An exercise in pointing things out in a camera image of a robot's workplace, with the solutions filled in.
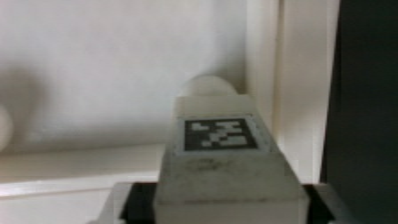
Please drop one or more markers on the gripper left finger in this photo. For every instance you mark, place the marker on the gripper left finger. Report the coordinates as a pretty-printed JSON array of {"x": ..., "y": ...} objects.
[{"x": 111, "y": 214}]

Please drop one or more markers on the white leg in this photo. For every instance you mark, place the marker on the white leg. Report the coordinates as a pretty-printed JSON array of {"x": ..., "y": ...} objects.
[{"x": 228, "y": 183}]

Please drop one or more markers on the white square table top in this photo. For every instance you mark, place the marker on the white square table top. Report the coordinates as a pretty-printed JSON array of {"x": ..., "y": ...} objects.
[{"x": 98, "y": 56}]

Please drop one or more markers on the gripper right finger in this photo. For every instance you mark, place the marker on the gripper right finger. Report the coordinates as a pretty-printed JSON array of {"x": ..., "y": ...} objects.
[{"x": 327, "y": 208}]

